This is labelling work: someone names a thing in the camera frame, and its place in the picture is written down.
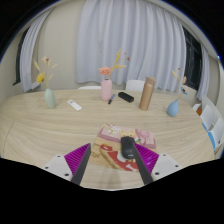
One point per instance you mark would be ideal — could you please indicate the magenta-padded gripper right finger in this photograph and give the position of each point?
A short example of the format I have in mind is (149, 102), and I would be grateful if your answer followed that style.
(150, 160)

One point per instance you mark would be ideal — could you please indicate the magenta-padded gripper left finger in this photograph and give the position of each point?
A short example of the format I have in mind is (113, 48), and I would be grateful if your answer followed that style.
(75, 160)

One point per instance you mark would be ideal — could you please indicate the black computer mouse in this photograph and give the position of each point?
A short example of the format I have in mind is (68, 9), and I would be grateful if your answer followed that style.
(127, 148)

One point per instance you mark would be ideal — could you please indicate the white remote control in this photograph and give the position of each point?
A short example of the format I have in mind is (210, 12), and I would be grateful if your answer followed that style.
(74, 105)

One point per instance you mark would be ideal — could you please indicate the light blue vase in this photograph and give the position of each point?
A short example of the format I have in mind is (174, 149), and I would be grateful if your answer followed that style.
(172, 108)

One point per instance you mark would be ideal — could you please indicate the tan insulated bottle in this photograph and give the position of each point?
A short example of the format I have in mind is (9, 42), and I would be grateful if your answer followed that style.
(147, 95)

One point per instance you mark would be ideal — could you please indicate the pale green vase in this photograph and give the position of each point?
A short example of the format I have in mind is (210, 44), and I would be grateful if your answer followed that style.
(50, 99)

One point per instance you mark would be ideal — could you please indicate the black oblong case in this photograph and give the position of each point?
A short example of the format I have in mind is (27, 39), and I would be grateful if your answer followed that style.
(126, 97)

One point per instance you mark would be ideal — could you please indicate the dark blue pen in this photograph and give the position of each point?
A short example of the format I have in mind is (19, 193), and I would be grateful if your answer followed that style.
(111, 99)

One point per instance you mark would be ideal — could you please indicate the white chair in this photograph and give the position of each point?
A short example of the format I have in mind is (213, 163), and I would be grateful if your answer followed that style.
(207, 116)
(135, 85)
(217, 133)
(89, 87)

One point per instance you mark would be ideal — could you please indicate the pink vase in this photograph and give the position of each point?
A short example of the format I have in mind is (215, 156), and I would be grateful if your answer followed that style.
(106, 90)

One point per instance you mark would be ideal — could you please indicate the beige dried flower stems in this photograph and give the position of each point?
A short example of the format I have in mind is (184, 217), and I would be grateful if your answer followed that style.
(180, 85)

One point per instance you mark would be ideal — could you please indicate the yellow dried flowers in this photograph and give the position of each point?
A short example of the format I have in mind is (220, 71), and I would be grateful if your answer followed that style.
(40, 77)

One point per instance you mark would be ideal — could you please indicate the orange dried flowers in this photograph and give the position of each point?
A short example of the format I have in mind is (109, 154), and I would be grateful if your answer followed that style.
(105, 70)

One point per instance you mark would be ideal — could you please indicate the white curtain strip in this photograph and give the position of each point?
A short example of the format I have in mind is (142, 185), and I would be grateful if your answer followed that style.
(203, 80)

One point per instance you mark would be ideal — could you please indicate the dark window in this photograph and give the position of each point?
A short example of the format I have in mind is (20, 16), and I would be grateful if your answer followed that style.
(192, 60)
(18, 63)

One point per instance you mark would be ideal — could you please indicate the narrow white curtain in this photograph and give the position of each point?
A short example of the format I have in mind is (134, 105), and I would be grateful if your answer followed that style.
(28, 56)

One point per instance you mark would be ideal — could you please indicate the wide white curtain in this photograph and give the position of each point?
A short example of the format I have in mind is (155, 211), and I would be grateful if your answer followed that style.
(133, 43)

